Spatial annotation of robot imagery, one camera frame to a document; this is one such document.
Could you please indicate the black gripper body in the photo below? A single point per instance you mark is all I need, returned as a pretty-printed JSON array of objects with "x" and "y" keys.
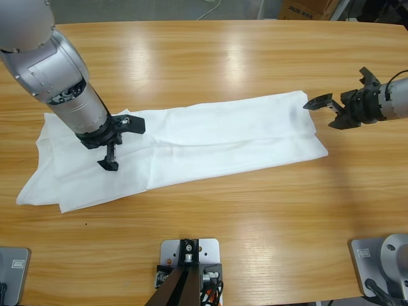
[
  {"x": 100, "y": 137},
  {"x": 363, "y": 105}
]

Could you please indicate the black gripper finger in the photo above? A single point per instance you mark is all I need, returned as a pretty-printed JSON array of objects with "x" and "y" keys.
[
  {"x": 320, "y": 102},
  {"x": 344, "y": 122},
  {"x": 110, "y": 159}
]

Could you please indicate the brown cardboard box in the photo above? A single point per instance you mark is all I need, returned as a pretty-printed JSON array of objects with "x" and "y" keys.
[{"x": 303, "y": 9}]

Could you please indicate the bystander in dark clothes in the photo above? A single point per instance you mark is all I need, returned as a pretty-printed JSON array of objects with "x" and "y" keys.
[{"x": 392, "y": 11}]

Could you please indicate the black corner bracket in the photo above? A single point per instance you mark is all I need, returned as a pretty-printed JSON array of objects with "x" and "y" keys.
[
  {"x": 162, "y": 275},
  {"x": 212, "y": 274}
]

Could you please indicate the white mounting block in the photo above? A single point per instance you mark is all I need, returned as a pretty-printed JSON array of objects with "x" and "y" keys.
[{"x": 210, "y": 252}]

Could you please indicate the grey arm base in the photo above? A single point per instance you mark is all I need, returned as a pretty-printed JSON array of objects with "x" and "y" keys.
[
  {"x": 17, "y": 277},
  {"x": 366, "y": 255}
]

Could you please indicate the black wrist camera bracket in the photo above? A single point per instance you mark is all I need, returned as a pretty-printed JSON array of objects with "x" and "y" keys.
[
  {"x": 132, "y": 122},
  {"x": 369, "y": 78}
]

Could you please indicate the white Unitree t-shirt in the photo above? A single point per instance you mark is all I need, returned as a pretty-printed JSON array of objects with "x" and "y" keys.
[{"x": 207, "y": 140}]

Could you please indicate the white metal frame bar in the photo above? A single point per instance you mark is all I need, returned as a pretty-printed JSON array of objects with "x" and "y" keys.
[{"x": 340, "y": 10}]

